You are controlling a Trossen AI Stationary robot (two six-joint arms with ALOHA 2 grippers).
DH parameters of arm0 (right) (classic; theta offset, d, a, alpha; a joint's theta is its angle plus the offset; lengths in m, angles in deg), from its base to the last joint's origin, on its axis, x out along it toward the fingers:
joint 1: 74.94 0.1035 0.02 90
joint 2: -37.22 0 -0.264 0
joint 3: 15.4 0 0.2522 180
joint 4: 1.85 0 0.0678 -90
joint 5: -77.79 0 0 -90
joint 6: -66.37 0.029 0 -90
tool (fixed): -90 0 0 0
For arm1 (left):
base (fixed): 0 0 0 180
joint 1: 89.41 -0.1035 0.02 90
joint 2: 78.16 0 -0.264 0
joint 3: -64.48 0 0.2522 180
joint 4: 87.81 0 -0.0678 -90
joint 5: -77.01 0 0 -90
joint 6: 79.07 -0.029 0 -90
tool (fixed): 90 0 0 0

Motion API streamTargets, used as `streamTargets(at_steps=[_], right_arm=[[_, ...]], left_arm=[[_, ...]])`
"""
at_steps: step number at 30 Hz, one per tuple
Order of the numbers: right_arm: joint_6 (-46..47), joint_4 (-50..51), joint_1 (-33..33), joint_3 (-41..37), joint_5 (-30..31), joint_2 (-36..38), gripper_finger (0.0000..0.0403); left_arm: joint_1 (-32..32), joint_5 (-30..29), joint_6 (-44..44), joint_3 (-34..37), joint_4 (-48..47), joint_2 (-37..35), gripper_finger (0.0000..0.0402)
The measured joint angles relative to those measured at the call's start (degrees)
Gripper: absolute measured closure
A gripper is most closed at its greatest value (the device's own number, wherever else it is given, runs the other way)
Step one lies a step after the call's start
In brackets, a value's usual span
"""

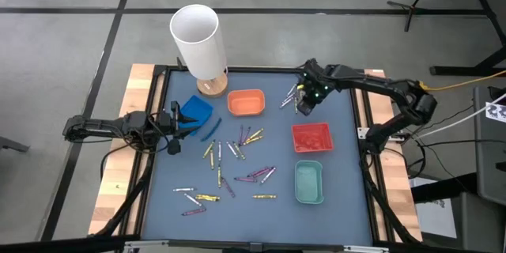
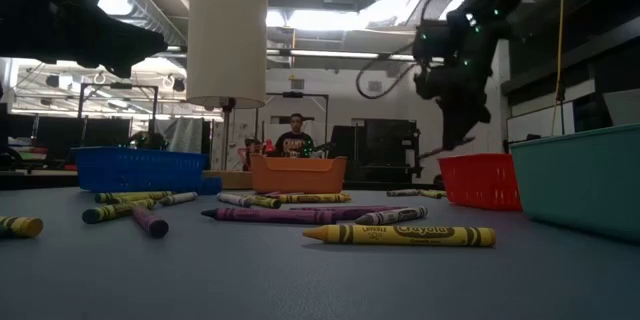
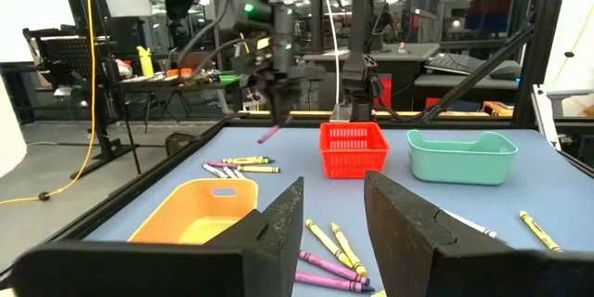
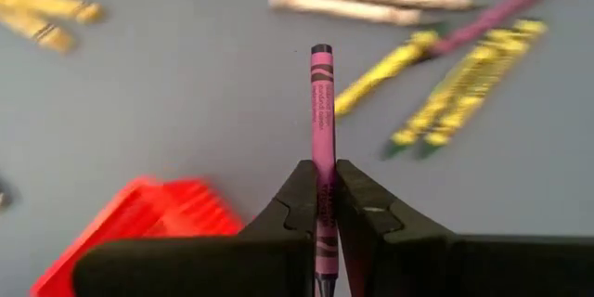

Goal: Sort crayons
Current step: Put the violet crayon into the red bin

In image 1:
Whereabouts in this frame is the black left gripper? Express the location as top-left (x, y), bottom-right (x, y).
top-left (160, 101), bottom-right (200, 156)

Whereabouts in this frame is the white shade wooden-base lamp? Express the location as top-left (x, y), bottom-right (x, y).
top-left (168, 3), bottom-right (230, 99)

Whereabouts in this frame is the black rig crossbeam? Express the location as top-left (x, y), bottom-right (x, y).
top-left (0, 235), bottom-right (506, 253)

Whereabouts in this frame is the blue plastic basket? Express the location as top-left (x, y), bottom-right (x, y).
top-left (176, 94), bottom-right (214, 137)

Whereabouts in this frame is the black aluminium table frame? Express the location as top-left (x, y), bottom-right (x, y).
top-left (89, 62), bottom-right (423, 246)

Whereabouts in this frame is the yellow extension cable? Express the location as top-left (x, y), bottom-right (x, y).
top-left (417, 69), bottom-right (506, 92)

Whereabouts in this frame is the black tripod stand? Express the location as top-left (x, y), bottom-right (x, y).
top-left (386, 0), bottom-right (489, 32)

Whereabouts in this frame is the black-and-white marker tag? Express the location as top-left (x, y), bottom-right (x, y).
top-left (485, 101), bottom-right (506, 123)

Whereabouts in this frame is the red plastic basket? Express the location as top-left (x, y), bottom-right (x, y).
top-left (291, 122), bottom-right (335, 154)

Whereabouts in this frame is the grey stand foot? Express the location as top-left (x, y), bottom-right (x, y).
top-left (0, 136), bottom-right (31, 153)

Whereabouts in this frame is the orange plastic bin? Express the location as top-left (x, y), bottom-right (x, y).
top-left (227, 89), bottom-right (266, 118)

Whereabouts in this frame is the white box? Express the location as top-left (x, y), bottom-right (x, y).
top-left (410, 176), bottom-right (459, 239)

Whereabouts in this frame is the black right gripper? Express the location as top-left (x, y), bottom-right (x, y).
top-left (296, 58), bottom-right (336, 116)

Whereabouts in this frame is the grey equipment cart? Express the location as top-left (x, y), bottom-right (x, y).
top-left (472, 85), bottom-right (506, 206)

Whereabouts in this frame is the teal plastic bin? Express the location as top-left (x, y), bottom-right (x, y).
top-left (294, 160), bottom-right (325, 206)

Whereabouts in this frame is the white cable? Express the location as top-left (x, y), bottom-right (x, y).
top-left (410, 93), bottom-right (506, 142)

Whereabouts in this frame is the blue-grey table mat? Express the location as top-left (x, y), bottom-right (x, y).
top-left (141, 70), bottom-right (374, 246)

